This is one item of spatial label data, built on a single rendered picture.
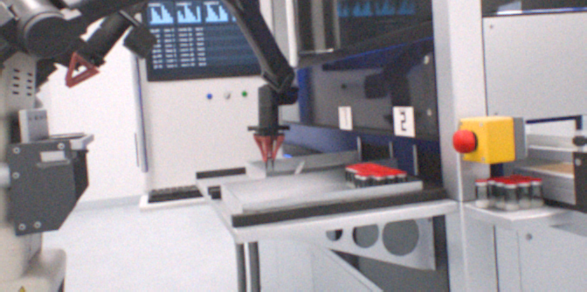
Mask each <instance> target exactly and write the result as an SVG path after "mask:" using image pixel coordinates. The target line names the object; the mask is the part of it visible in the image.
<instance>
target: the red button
mask: <svg viewBox="0 0 587 292"><path fill-rule="evenodd" d="M452 146H453V148H454V150H455V151H457V152H458V153H460V154H469V153H472V152H473V149H474V137H473V134H472V132H471V131H470V130H469V129H459V130H456V131H455V132H454V134H453V136H452Z"/></svg>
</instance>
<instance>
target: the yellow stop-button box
mask: <svg viewBox="0 0 587 292"><path fill-rule="evenodd" d="M460 129H469V130H470V131H471V132H472V134H473V137H474V149H473V152H472V153H469V154H462V158H463V159H464V161H469V162H475V163H485V164H491V163H505V162H513V161H523V160H525V142H524V126H523V116H521V115H489V116H478V117H469V118H462V120H460Z"/></svg>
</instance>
